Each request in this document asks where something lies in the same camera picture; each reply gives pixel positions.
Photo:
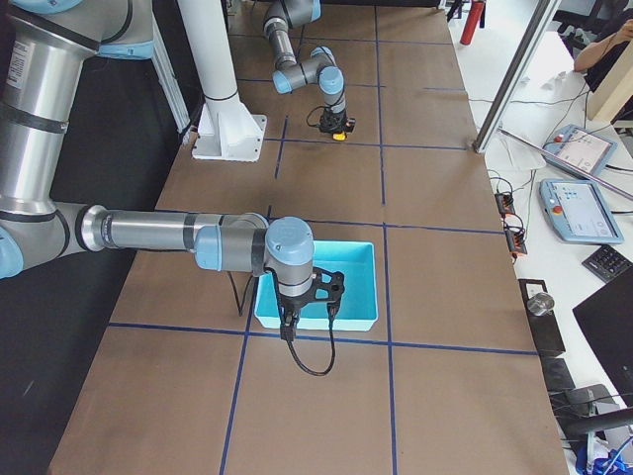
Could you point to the teal plastic storage bin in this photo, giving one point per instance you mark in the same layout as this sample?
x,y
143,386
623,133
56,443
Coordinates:
x,y
358,310

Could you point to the black keyboard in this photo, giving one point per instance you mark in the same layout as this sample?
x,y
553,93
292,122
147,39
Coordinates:
x,y
606,263

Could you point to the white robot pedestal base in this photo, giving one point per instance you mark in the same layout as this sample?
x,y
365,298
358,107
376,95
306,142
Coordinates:
x,y
227,130

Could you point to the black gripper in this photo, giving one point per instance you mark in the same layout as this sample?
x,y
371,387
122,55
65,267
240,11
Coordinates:
x,y
330,122
292,305

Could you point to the small metal cup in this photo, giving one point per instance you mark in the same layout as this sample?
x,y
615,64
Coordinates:
x,y
540,304

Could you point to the teach pendant tablet far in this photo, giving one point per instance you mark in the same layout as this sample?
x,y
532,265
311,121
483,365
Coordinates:
x,y
581,148

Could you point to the teach pendant tablet near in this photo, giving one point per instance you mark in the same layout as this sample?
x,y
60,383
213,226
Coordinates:
x,y
577,212

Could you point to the yellow beetle toy car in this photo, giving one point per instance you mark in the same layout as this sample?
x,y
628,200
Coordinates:
x,y
339,137

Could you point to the seated person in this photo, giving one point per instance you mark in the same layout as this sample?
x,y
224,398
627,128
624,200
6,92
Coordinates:
x,y
598,57

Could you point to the red cylinder bottle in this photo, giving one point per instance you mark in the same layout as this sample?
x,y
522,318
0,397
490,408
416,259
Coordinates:
x,y
475,20

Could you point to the teach pendant tablet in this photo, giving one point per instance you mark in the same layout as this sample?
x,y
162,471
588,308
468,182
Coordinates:
x,y
581,148
577,212

